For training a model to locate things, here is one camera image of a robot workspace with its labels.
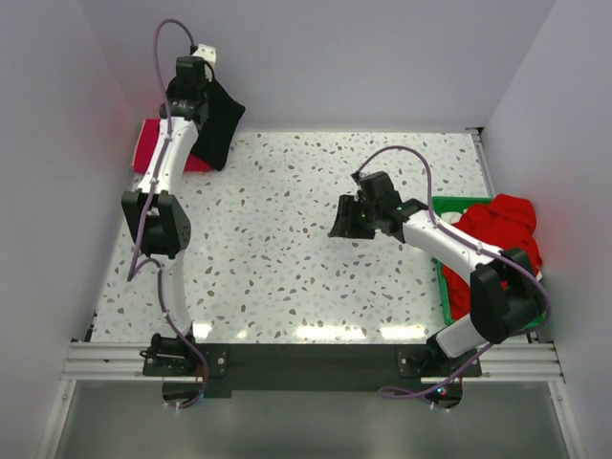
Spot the red t shirt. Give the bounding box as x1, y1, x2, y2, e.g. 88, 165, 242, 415
442, 193, 544, 319

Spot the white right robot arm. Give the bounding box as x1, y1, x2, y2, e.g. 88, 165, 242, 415
329, 171, 547, 376

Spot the black t shirt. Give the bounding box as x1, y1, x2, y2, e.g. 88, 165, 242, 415
165, 77, 246, 171

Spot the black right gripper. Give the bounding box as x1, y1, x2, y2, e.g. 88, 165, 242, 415
329, 195, 381, 240

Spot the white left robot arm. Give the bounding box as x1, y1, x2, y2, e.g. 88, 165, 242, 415
121, 44, 214, 379

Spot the green plastic basket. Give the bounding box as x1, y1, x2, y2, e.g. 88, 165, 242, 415
427, 195, 551, 329

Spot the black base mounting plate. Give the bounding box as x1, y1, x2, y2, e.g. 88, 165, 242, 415
140, 337, 482, 402

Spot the folded pink t shirt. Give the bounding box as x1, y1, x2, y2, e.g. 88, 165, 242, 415
131, 119, 213, 174

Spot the aluminium rail frame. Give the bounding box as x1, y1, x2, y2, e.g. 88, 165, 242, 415
41, 132, 583, 458

